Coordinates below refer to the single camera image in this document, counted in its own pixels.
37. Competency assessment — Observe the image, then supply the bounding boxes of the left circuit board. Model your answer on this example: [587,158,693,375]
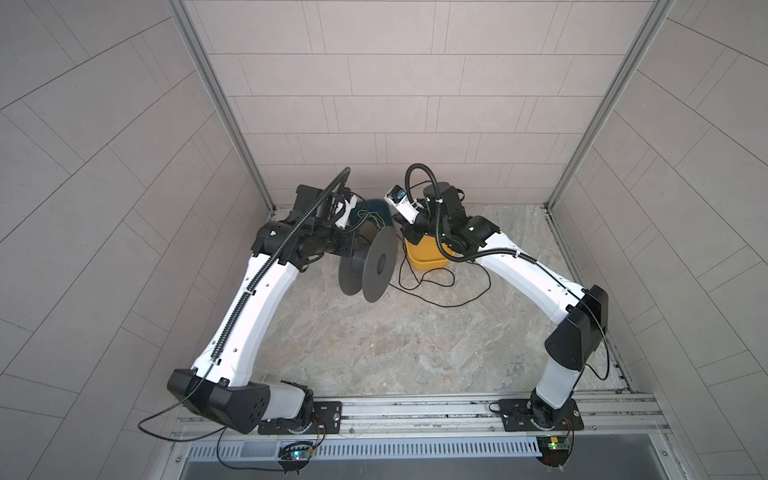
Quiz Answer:
[278,441,315,463]

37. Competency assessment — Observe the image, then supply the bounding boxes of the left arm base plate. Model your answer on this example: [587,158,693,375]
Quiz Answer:
[257,401,343,435]

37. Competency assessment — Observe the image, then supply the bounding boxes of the right circuit board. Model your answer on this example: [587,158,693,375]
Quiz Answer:
[536,436,572,468]

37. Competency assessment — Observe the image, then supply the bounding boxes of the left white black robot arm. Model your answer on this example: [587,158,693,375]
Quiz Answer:
[167,168,357,434]

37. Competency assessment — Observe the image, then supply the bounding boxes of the yellow plastic bin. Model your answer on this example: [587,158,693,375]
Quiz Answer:
[404,236,450,271]

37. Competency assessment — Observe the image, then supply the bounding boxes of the circuit board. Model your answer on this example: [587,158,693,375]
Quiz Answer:
[536,436,572,468]
[278,441,315,463]

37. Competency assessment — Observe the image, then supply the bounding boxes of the black cable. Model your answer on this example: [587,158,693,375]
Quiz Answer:
[386,233,493,310]

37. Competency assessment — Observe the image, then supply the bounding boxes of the aluminium mounting rail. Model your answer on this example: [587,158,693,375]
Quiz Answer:
[167,392,670,445]

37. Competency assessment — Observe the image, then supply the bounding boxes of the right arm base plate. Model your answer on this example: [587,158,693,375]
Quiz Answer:
[489,398,584,432]

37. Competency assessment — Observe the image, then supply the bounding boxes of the teal plastic bin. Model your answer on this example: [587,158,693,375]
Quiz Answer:
[351,199,394,228]

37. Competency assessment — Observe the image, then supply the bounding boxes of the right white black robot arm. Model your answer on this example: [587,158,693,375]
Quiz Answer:
[386,163,609,430]

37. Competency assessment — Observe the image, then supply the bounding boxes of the dark grey cable spool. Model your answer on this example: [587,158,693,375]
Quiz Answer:
[338,222,399,303]

